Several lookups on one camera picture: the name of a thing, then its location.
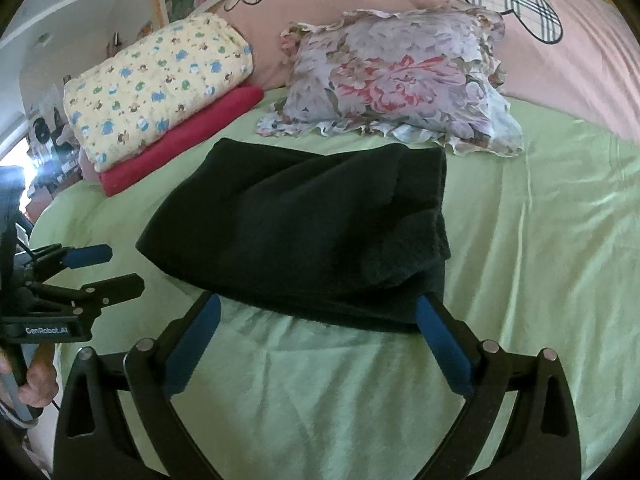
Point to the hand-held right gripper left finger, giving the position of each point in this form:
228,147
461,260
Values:
192,350

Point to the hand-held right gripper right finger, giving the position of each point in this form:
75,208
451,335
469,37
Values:
445,350

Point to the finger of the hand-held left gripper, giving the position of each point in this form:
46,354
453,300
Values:
115,290
87,255

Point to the black pants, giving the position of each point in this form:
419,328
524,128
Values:
310,230

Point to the person's left hand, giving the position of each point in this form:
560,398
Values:
42,382

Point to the green bed sheet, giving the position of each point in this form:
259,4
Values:
540,240

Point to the red folded blanket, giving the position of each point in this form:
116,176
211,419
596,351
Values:
200,127

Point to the yellow printed quilt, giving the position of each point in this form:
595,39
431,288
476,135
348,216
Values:
155,85

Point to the floral ruffled pillow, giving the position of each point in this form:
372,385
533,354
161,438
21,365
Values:
400,80

